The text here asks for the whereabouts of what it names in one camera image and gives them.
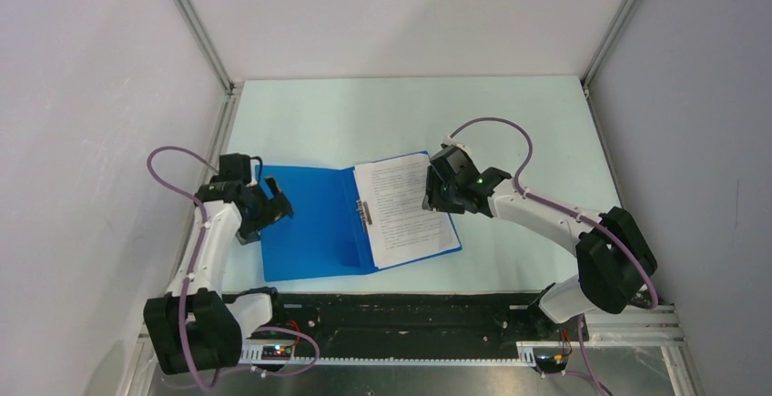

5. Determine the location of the white paper sheet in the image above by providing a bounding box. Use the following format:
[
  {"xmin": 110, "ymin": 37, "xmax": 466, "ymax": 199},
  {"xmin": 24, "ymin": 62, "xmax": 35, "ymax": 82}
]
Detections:
[{"xmin": 353, "ymin": 151, "xmax": 462, "ymax": 271}]

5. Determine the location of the blue plastic folder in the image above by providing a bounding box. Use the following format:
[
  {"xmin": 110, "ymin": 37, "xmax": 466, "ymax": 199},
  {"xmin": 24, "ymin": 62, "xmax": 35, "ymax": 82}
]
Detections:
[{"xmin": 256, "ymin": 150, "xmax": 463, "ymax": 283}]

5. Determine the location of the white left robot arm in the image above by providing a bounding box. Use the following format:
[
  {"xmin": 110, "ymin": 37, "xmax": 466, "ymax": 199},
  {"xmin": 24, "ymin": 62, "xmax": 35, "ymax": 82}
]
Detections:
[{"xmin": 143, "ymin": 153, "xmax": 294, "ymax": 375}]

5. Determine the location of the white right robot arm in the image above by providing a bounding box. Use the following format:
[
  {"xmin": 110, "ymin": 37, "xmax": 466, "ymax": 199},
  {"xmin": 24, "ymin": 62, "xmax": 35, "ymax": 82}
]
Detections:
[{"xmin": 423, "ymin": 144, "xmax": 657, "ymax": 340}]

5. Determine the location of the left controller board with leds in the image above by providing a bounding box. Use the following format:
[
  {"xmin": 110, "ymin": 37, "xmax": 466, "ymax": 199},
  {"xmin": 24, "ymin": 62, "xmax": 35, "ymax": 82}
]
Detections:
[{"xmin": 259, "ymin": 345, "xmax": 294, "ymax": 361}]

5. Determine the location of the controller board with leds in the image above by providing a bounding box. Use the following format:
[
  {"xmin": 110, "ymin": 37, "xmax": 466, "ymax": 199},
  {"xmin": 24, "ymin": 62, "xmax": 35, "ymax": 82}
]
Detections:
[
  {"xmin": 533, "ymin": 353, "xmax": 568, "ymax": 374},
  {"xmin": 259, "ymin": 345, "xmax": 294, "ymax": 361}
]

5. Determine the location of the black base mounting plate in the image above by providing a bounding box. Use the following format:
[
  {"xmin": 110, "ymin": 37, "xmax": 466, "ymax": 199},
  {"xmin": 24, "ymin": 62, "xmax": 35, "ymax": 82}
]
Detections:
[{"xmin": 268, "ymin": 292, "xmax": 589, "ymax": 359}]

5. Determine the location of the right controller board with leds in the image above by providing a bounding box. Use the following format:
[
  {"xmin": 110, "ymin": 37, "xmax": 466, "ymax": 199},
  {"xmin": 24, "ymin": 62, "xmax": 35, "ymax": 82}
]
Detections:
[{"xmin": 533, "ymin": 353, "xmax": 568, "ymax": 374}]

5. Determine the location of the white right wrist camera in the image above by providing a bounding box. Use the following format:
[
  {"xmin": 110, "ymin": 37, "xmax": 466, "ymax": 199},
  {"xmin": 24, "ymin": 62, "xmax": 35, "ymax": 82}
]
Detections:
[{"xmin": 441, "ymin": 136, "xmax": 472, "ymax": 155}]

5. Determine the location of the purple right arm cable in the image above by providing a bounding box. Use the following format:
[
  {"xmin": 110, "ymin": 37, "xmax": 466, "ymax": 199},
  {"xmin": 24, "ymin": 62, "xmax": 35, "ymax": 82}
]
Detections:
[{"xmin": 446, "ymin": 117, "xmax": 660, "ymax": 396}]

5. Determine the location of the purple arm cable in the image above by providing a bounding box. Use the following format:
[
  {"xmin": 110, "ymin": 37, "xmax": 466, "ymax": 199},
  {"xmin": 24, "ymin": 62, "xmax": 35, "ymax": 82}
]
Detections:
[
  {"xmin": 446, "ymin": 117, "xmax": 660, "ymax": 396},
  {"xmin": 146, "ymin": 146, "xmax": 320, "ymax": 391}
]

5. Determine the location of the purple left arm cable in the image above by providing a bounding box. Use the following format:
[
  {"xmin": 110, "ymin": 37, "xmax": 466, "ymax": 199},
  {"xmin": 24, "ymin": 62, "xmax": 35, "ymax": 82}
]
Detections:
[{"xmin": 146, "ymin": 146, "xmax": 320, "ymax": 391}]

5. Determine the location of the grey slotted cable duct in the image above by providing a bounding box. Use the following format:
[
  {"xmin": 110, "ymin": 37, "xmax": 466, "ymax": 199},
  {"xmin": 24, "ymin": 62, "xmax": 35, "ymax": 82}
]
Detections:
[{"xmin": 238, "ymin": 344, "xmax": 536, "ymax": 367}]

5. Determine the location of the left aluminium frame post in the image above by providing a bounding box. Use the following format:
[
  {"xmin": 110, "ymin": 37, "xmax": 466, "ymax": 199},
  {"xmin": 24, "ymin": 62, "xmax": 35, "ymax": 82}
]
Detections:
[{"xmin": 172, "ymin": 0, "xmax": 234, "ymax": 94}]

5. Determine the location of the aluminium frame post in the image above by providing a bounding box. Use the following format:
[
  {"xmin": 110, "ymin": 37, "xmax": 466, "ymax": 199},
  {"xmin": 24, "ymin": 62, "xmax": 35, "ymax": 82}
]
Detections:
[
  {"xmin": 172, "ymin": 0, "xmax": 234, "ymax": 94},
  {"xmin": 581, "ymin": 0, "xmax": 642, "ymax": 95}
]

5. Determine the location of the right aluminium frame post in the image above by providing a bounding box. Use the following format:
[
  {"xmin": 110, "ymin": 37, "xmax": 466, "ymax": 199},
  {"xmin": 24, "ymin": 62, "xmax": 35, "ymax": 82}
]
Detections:
[{"xmin": 581, "ymin": 0, "xmax": 642, "ymax": 95}]

